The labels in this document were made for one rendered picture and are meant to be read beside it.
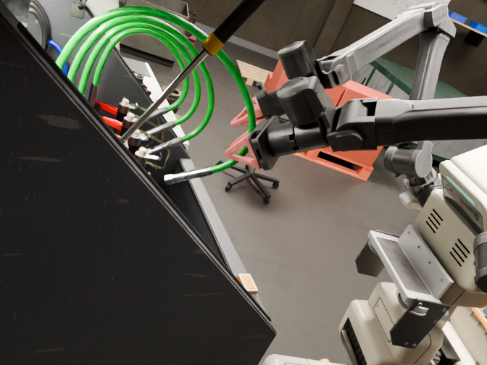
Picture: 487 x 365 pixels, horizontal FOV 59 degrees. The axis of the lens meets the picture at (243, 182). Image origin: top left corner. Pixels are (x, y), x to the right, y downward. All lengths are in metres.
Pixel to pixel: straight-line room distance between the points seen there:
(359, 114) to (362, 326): 0.78
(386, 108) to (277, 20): 7.38
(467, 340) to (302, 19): 7.11
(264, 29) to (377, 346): 7.13
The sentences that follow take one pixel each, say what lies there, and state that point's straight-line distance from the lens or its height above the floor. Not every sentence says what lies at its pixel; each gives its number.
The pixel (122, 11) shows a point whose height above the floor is 1.41.
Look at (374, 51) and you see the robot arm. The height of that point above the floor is 1.47.
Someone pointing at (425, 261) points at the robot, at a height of 1.07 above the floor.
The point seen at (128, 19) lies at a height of 1.37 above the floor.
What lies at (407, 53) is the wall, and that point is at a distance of 9.01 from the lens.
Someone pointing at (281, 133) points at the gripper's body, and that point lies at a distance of 0.76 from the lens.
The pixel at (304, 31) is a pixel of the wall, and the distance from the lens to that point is 8.20.
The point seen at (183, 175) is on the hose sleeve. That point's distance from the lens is 0.85.
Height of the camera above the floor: 1.57
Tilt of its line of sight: 28 degrees down
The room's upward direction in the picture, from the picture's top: 24 degrees clockwise
